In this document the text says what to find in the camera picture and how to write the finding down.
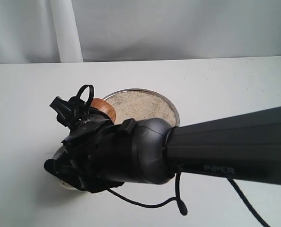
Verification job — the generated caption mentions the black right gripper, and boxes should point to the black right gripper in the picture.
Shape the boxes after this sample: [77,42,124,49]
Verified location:
[50,96,141,183]

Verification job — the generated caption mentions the brown wooden cup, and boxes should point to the brown wooden cup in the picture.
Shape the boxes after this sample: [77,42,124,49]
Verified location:
[91,98,116,123]

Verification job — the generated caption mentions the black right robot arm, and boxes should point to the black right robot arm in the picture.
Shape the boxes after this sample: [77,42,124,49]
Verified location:
[55,107,281,192]

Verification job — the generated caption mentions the cream ceramic floral bowl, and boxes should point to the cream ceramic floral bowl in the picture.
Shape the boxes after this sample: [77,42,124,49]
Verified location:
[52,146,85,192]

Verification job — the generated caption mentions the rice heap in tray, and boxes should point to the rice heap in tray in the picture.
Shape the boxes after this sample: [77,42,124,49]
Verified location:
[105,91,176,126]

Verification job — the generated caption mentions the round steel tray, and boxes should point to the round steel tray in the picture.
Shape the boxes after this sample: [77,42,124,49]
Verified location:
[101,88,180,127]

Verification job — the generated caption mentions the white backdrop curtain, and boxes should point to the white backdrop curtain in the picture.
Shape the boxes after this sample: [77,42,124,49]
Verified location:
[0,0,281,64]

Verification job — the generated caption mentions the black camera cable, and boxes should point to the black camera cable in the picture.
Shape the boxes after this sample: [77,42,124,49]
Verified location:
[75,84,271,227]

